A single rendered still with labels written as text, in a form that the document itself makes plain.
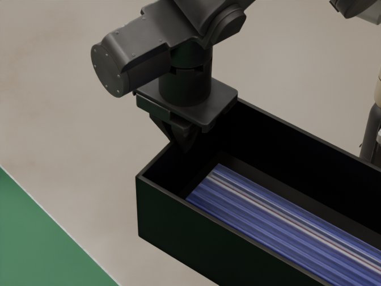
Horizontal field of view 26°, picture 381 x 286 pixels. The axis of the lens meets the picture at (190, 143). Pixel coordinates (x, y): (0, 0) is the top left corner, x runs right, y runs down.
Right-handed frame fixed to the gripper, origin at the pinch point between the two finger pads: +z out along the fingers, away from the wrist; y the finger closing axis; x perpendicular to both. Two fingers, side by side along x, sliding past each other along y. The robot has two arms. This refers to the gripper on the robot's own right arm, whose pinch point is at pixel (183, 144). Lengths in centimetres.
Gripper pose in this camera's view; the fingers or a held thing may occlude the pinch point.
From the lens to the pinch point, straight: 97.0
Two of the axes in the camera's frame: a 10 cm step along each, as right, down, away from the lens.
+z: -0.2, 6.7, 7.4
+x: 5.8, -6.0, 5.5
